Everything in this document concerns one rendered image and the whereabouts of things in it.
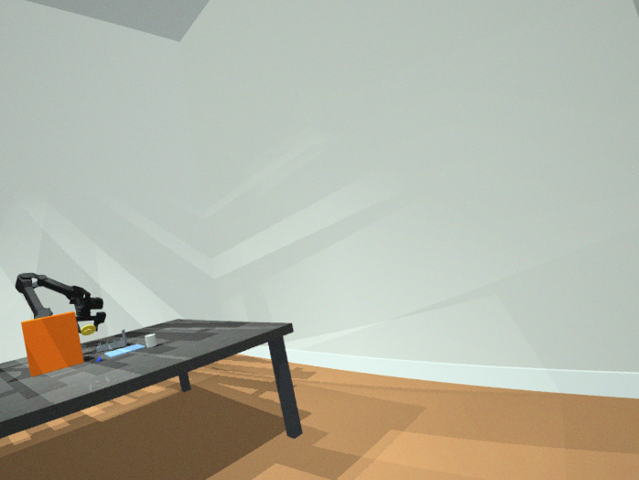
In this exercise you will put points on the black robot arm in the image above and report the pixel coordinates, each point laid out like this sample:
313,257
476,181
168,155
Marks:
75,294

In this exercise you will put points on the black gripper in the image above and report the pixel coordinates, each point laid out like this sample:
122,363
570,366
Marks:
86,316

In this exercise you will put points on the yellow plate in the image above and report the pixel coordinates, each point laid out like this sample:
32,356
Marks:
88,329

